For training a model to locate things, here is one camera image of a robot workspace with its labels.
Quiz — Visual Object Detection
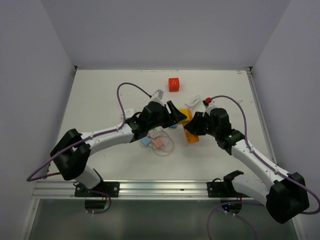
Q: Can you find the pink usb charger plug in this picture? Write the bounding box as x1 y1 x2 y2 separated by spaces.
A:
152 138 165 149

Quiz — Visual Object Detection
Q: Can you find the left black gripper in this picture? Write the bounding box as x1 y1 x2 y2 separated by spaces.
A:
147 100 186 130

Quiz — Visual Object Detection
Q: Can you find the orange power strip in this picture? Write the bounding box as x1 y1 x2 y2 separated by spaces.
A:
184 129 200 144

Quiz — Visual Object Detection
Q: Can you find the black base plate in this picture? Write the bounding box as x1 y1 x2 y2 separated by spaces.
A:
206 170 244 198
73 181 120 198

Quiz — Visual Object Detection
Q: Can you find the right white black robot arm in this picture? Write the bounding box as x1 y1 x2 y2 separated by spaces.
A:
184 108 310 224

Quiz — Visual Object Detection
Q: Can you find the blue usb cable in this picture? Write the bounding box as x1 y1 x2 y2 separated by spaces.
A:
136 129 173 153

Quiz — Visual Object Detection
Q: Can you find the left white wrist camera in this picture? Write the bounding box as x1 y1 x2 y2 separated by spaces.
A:
150 89 164 104

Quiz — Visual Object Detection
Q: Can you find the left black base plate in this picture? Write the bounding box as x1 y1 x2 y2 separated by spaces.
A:
73 181 120 198

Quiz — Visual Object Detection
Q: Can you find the aluminium front rail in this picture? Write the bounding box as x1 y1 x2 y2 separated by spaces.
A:
31 176 270 203

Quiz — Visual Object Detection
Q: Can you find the pink blue white adapter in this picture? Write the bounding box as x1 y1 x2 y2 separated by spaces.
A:
120 108 135 119

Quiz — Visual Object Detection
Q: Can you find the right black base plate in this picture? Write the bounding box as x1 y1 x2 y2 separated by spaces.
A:
206 170 244 198

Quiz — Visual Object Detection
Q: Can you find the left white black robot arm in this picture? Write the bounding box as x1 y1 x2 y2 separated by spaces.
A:
50 101 187 197

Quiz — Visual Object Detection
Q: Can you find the blue usb charger plug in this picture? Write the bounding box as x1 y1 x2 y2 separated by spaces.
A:
140 136 152 148

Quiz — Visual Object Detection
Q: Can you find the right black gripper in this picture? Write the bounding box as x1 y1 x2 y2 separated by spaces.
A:
186 111 220 137

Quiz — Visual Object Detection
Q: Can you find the red cube socket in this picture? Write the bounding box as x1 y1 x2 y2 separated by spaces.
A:
168 77 180 92

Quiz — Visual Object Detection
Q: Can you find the grey plug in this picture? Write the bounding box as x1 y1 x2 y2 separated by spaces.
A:
148 126 162 139

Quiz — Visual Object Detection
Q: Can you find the white power cord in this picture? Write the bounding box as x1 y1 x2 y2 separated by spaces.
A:
184 95 202 110

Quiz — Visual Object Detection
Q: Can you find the yellow cube socket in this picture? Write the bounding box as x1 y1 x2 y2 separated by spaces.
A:
177 108 193 125

